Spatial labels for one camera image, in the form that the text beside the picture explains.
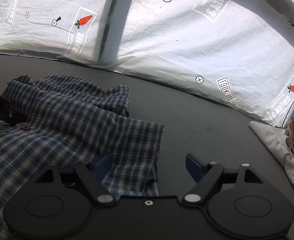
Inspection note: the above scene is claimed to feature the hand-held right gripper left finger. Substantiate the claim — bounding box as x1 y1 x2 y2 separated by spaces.
34 153 117 204

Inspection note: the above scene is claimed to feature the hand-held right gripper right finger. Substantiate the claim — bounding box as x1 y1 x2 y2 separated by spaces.
183 153 265 204

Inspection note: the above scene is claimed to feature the blue plaid shirt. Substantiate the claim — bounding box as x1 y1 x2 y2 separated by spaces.
0 74 165 240

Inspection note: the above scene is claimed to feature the white folded cloth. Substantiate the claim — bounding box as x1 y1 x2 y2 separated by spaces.
249 121 294 201

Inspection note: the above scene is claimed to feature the white printed sheet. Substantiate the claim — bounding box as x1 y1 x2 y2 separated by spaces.
0 0 294 128

